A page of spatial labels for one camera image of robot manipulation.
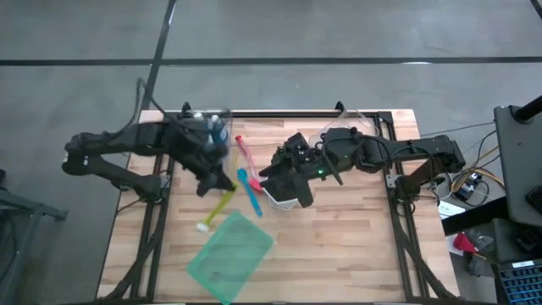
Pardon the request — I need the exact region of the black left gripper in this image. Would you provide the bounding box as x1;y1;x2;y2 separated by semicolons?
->
167;112;237;198

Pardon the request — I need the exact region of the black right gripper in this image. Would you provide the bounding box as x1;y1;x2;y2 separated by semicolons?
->
257;130;329;209

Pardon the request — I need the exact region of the blue spoon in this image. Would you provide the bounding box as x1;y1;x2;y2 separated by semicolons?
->
235;168;264;219

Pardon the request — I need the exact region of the pink dish brush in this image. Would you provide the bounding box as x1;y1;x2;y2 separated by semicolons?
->
235;135;266;194

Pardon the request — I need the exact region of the narrow clear plastic bin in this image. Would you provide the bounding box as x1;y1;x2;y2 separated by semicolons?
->
182;108;236;175

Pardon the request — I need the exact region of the wide clear plastic bin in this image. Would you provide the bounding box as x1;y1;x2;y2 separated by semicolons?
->
307;108;381;147

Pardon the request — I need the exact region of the translucent green tray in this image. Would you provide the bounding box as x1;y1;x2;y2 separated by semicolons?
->
185;210;275;305

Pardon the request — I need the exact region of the white paper sheet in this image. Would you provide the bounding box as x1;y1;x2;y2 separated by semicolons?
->
437;199;467;219

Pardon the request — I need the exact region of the power supply box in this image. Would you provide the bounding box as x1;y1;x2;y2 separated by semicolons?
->
455;171;484;202

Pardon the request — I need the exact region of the red object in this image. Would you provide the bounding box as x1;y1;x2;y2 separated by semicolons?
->
452;231;479;256

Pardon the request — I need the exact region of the grey metal stand leg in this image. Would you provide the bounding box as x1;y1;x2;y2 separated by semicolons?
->
0;169;69;305

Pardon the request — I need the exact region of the black stand beam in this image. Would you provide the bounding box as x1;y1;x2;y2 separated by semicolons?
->
442;197;509;236

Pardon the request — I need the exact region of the dark grey equipment cabinet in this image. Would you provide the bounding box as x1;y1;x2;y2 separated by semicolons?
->
493;103;542;228

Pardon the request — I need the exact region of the black pole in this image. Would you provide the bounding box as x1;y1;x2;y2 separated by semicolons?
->
510;95;542;124

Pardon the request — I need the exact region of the blue-lit keyboard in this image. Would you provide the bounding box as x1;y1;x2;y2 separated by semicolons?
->
497;260;542;305

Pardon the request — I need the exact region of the black metal table frame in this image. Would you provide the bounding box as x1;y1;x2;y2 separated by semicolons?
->
101;101;462;304

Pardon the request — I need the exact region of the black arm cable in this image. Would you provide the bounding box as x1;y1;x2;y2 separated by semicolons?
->
126;77;187;128

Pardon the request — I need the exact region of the grey metal base bracket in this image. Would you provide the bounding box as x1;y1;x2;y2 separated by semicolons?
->
384;171;402;190

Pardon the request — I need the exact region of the thin black floor cable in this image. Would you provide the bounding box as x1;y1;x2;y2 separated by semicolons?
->
420;121;496;137

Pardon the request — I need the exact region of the yellow cable bundle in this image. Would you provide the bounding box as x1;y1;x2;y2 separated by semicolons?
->
448;146;507;194

